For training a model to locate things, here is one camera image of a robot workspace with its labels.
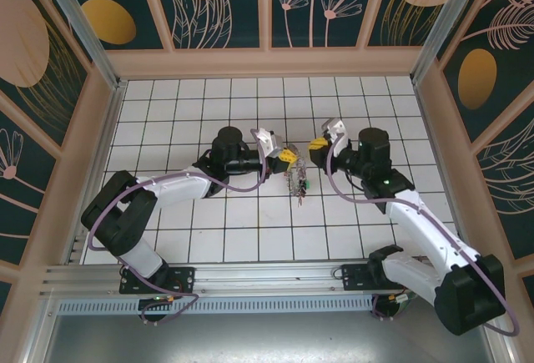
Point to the bunch of coloured keys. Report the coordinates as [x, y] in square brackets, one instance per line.
[302, 188]

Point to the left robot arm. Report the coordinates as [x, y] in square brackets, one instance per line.
[179, 188]

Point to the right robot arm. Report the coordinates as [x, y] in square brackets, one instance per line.
[409, 217]

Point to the grey metal sheet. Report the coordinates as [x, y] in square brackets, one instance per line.
[267, 338]

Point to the aluminium mounting rail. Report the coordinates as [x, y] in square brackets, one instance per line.
[258, 275]

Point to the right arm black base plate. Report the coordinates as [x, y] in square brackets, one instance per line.
[354, 277]

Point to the aluminium frame post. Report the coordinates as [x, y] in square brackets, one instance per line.
[441, 25]
[85, 31]

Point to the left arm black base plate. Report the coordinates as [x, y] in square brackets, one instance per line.
[183, 279]

